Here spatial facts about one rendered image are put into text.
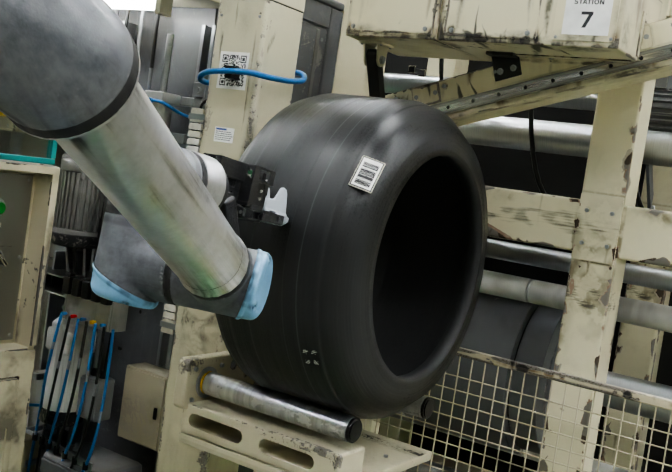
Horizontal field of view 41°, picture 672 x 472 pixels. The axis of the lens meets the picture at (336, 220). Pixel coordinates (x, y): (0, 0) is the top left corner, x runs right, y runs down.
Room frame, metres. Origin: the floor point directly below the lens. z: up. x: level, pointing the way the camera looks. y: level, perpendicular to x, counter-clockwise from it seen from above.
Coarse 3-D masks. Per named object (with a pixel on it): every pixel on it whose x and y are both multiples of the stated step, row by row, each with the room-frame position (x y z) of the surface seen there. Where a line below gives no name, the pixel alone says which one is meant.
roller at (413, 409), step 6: (426, 396) 1.80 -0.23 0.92; (414, 402) 1.79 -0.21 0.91; (420, 402) 1.78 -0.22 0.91; (426, 402) 1.78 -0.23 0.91; (432, 402) 1.80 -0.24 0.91; (408, 408) 1.79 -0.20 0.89; (414, 408) 1.78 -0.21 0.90; (420, 408) 1.78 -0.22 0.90; (426, 408) 1.78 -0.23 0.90; (432, 408) 1.80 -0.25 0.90; (414, 414) 1.79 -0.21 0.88; (420, 414) 1.78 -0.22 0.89; (426, 414) 1.78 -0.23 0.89
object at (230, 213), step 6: (228, 198) 1.32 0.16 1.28; (234, 198) 1.33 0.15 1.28; (228, 204) 1.32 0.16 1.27; (234, 204) 1.33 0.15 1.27; (222, 210) 1.32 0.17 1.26; (228, 210) 1.32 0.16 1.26; (234, 210) 1.33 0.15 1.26; (228, 216) 1.32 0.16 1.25; (234, 216) 1.33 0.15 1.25; (228, 222) 1.32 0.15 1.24; (234, 222) 1.33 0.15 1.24; (234, 228) 1.34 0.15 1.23
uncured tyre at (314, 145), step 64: (320, 128) 1.56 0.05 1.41; (384, 128) 1.54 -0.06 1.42; (448, 128) 1.66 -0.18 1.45; (320, 192) 1.47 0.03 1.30; (384, 192) 1.49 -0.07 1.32; (448, 192) 1.92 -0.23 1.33; (320, 256) 1.44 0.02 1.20; (384, 256) 2.02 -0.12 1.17; (448, 256) 1.95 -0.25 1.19; (256, 320) 1.52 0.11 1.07; (320, 320) 1.45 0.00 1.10; (384, 320) 1.96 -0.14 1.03; (448, 320) 1.89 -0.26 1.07; (320, 384) 1.52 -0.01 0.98; (384, 384) 1.57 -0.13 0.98
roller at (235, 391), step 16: (208, 384) 1.71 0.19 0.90; (224, 384) 1.69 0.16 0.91; (240, 384) 1.68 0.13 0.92; (224, 400) 1.70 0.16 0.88; (240, 400) 1.67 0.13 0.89; (256, 400) 1.65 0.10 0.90; (272, 400) 1.63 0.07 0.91; (288, 400) 1.62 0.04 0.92; (272, 416) 1.64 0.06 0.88; (288, 416) 1.61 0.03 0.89; (304, 416) 1.59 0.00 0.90; (320, 416) 1.57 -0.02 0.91; (336, 416) 1.56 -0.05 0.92; (352, 416) 1.56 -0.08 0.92; (320, 432) 1.58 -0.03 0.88; (336, 432) 1.55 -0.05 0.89; (352, 432) 1.54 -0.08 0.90
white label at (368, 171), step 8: (368, 160) 1.48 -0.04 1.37; (376, 160) 1.48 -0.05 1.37; (360, 168) 1.47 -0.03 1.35; (368, 168) 1.47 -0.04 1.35; (376, 168) 1.47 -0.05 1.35; (352, 176) 1.47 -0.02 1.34; (360, 176) 1.47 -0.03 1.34; (368, 176) 1.47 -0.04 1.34; (376, 176) 1.47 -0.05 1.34; (352, 184) 1.46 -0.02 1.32; (360, 184) 1.46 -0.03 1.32; (368, 184) 1.46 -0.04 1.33; (368, 192) 1.45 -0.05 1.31
